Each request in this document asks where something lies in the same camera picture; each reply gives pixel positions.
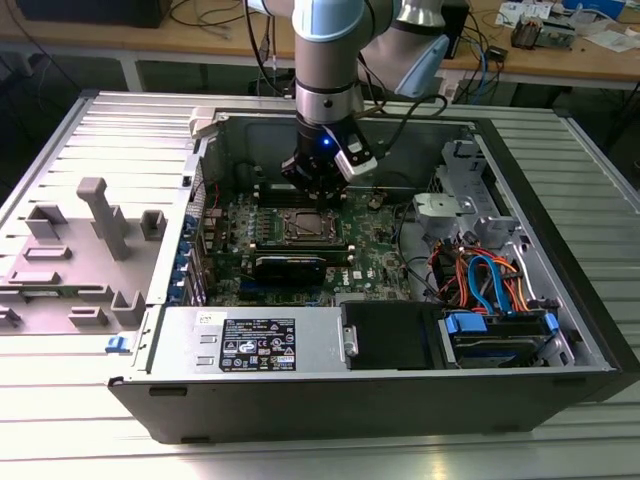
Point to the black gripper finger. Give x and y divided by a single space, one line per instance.
297 172
337 182

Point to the silver CPU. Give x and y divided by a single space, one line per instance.
312 225

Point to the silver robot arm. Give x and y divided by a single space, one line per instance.
325 60

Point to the black RAM slot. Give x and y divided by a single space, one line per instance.
272 199
272 188

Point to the blue expansion slot clip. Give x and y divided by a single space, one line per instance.
190 225
176 294
184 251
179 275

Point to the green motherboard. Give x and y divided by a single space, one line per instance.
370 260

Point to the black graphics card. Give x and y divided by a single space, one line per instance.
290 272

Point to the silver drive cage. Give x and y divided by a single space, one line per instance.
480 200

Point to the silver bay latch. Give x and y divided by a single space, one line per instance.
351 340

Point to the black rating label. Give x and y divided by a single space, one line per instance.
260 345

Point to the hard disk in blue carrier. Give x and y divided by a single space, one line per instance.
465 322

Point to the wooden workbench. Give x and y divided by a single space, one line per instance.
150 30

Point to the silver power supply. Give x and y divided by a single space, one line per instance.
175 345

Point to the black open PC case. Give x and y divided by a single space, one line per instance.
300 405

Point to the grey parts rack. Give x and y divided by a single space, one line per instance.
80 260

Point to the copper coil part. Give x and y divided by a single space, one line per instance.
525 32

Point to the small blue clip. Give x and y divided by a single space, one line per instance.
117 344

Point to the large black box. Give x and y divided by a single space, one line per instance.
90 12

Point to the grey bench device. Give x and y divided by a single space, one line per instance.
560 35

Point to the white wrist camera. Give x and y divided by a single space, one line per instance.
356 165

